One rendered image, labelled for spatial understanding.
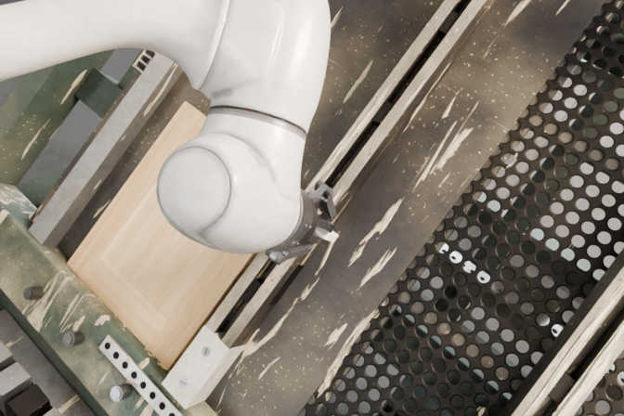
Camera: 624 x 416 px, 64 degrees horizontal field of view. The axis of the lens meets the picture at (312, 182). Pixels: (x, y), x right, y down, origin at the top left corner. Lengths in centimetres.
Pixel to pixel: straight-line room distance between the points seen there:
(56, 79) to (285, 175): 86
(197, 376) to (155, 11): 61
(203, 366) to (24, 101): 70
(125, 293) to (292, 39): 69
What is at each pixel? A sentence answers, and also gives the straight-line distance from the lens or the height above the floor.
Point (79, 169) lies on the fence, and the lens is 112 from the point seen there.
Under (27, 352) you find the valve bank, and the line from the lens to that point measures 121.
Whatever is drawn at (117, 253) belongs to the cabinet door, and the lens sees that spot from 106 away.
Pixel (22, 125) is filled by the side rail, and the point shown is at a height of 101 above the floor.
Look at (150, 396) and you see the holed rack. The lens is 98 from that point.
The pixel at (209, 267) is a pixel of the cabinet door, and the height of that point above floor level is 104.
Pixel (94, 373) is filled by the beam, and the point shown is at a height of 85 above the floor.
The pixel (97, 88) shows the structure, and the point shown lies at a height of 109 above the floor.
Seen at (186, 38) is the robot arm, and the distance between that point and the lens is 48.
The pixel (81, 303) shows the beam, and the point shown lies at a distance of 106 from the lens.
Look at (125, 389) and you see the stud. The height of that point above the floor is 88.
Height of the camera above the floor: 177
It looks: 38 degrees down
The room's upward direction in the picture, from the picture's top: 20 degrees clockwise
